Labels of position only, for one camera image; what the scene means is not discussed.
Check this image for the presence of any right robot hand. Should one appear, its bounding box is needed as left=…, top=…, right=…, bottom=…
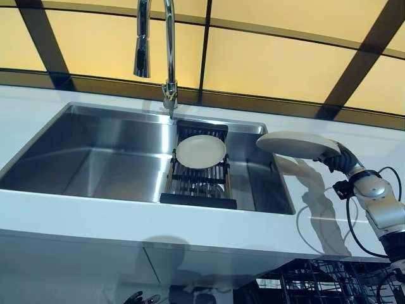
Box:
left=313, top=142, right=365, bottom=174

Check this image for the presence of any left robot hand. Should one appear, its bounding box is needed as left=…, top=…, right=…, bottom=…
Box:
left=126, top=291, right=145, bottom=304

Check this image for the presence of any cream round plate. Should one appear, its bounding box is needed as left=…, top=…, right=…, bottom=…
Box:
left=255, top=130, right=339, bottom=159
left=175, top=134, right=227, bottom=168

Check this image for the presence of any dark right robot leg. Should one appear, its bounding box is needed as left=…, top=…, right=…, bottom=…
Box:
left=192, top=290, right=216, bottom=304

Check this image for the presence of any black roll-up drying rack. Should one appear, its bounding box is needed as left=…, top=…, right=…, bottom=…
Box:
left=159, top=119, right=238, bottom=210

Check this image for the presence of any stainless steel sink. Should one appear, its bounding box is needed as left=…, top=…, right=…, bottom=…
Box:
left=0, top=101, right=297, bottom=215

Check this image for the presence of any chrome gooseneck faucet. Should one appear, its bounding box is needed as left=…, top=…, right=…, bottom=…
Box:
left=132, top=0, right=178, bottom=120

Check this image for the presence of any black wire dishwasher rack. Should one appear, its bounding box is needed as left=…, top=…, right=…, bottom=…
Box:
left=256, top=259, right=405, bottom=304

